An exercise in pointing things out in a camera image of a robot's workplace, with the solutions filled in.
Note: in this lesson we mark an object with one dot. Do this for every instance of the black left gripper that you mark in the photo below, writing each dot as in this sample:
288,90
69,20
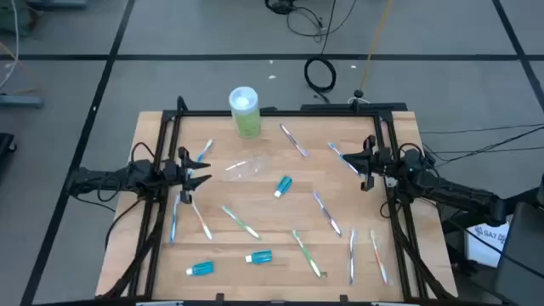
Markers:
174,174

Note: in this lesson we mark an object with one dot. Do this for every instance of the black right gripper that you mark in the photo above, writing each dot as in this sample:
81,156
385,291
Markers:
378,163

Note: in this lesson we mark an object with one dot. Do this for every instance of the blue toothbrush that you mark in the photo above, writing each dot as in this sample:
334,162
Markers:
205,149
336,149
174,221

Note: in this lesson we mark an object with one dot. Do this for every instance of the orange toothbrush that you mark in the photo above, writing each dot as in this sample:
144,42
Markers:
200,219
378,255

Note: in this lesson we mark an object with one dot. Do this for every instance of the clear acrylic organiser holder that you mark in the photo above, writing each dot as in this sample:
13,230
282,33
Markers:
255,168

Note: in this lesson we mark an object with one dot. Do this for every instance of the purple toothbrush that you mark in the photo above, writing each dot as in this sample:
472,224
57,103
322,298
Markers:
326,212
293,139
352,255

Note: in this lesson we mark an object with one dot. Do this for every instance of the green toothbrush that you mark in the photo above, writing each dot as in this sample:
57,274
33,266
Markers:
240,222
308,254

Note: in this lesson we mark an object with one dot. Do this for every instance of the small teal mouthwash bottle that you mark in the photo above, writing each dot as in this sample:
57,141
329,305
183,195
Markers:
202,268
284,185
260,257

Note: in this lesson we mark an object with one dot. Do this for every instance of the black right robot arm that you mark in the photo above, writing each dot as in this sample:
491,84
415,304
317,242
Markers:
450,189

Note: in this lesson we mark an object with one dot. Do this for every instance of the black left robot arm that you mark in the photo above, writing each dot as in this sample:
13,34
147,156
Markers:
106,178

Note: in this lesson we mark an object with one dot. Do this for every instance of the white-lidded green wipes canister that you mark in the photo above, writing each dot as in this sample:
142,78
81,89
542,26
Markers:
245,119

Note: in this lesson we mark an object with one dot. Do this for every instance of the white printed paper sheet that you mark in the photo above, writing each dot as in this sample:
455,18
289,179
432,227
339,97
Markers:
484,246

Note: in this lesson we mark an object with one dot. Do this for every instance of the grey floor bar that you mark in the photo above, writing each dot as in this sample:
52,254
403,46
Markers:
21,101

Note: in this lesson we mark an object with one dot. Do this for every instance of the black case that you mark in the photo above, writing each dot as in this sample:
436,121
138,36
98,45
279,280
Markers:
523,263

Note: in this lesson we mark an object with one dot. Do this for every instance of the black floor object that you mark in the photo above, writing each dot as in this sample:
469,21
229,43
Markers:
5,144

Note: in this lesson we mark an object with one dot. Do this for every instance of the green floor object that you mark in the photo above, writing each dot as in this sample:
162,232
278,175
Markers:
13,19

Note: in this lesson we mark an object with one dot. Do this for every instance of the small black frame clip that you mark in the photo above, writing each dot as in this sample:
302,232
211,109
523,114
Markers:
343,298
219,297

